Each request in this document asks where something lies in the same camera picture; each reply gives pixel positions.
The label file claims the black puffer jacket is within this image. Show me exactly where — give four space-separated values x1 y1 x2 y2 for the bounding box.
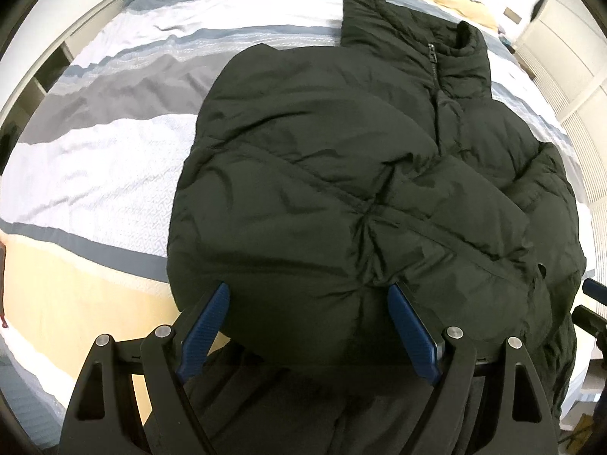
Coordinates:
167 0 585 454

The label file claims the striped bed cover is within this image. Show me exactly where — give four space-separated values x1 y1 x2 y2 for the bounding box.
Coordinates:
1 0 581 454

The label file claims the white wardrobe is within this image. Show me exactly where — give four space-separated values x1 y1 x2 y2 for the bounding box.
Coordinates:
513 0 607 210

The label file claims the wall switch plate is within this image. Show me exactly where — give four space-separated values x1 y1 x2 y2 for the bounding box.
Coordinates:
503 7 522 25

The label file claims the white low shelf unit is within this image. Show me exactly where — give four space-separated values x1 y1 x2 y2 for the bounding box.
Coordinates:
1 0 126 155

